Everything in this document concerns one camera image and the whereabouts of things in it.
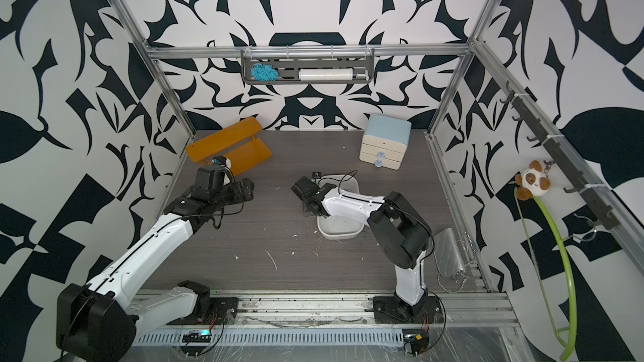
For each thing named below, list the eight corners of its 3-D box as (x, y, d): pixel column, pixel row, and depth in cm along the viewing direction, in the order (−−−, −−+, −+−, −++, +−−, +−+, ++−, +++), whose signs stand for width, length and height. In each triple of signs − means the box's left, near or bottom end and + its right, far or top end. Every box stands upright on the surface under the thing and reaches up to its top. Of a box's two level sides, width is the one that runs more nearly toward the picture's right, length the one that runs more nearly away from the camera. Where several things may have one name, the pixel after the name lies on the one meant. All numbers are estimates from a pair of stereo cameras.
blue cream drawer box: (357, 164, 112) (361, 137, 99) (364, 140, 121) (369, 113, 108) (398, 174, 108) (407, 148, 95) (402, 148, 117) (411, 122, 105)
